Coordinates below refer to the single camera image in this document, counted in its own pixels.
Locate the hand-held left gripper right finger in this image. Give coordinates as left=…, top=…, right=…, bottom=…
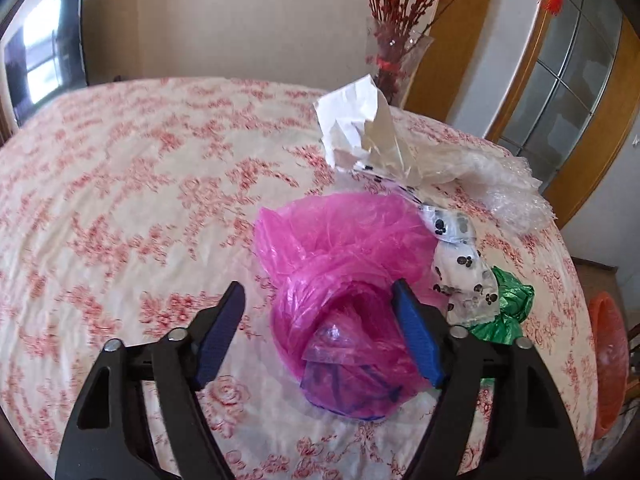
left=391, top=278, right=586, bottom=480

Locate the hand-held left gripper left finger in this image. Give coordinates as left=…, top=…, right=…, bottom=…
left=55, top=281, right=247, bottom=480

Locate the purple plastic bag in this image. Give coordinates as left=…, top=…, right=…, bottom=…
left=301, top=324, right=405, bottom=420

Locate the pink plastic bag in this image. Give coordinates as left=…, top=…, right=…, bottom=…
left=252, top=192, right=451, bottom=411

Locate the orange plastic basket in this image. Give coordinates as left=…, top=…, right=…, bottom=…
left=587, top=292, right=640, bottom=441

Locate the white paw print bag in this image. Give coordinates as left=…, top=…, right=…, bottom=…
left=350, top=160, right=501, bottom=326

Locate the dark green plastic bag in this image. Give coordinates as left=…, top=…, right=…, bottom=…
left=467, top=266, right=536, bottom=386

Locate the clear plastic bag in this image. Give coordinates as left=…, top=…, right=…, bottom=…
left=400, top=152, right=558, bottom=236

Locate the floral red white tablecloth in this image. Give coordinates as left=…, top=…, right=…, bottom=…
left=0, top=77, right=601, bottom=480

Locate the crumpled white paper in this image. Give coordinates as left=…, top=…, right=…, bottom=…
left=314, top=74, right=416, bottom=181

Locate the clear glass vase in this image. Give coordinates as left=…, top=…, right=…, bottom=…
left=365, top=15, right=435, bottom=108

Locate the frosted glass door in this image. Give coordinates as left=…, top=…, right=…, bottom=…
left=497, top=0, right=621, bottom=161

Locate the black flat screen television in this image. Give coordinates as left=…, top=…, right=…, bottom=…
left=2, top=0, right=90, bottom=128

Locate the wooden door frame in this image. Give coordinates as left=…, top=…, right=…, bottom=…
left=485, top=0, right=640, bottom=231

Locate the wooden wall pillar trim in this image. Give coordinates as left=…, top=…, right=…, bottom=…
left=402, top=0, right=503, bottom=121

